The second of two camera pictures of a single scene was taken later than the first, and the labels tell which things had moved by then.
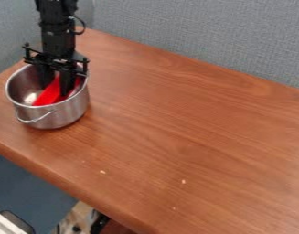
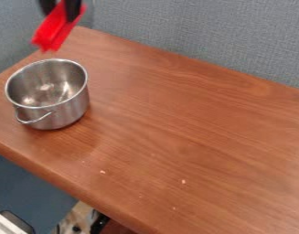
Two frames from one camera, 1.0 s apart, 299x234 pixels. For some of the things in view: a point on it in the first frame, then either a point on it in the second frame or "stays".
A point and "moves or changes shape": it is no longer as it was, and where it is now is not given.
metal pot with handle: x=49 y=115 stays
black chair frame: x=27 y=228 stays
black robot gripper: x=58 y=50 → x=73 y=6
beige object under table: x=78 y=220 stays
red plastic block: x=50 y=93 moves or changes shape
